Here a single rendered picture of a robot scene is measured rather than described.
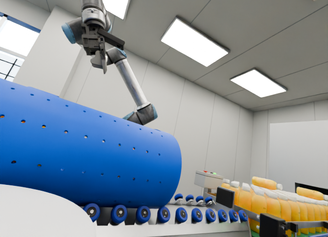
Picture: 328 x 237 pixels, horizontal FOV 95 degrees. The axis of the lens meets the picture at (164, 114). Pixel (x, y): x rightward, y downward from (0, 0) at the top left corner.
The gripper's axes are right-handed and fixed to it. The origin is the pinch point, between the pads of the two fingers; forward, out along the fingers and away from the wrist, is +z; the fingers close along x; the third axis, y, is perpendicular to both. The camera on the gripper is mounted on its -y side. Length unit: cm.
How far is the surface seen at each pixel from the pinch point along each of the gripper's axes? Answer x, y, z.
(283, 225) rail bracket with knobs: 17, -60, 73
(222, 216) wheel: 10, -37, 67
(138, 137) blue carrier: 19.8, -7.4, 28.9
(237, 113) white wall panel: -343, -388, 26
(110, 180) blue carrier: 24.1, 1.7, 38.2
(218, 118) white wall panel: -328, -299, 34
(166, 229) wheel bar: 18, -12, 59
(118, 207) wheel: 20, 1, 47
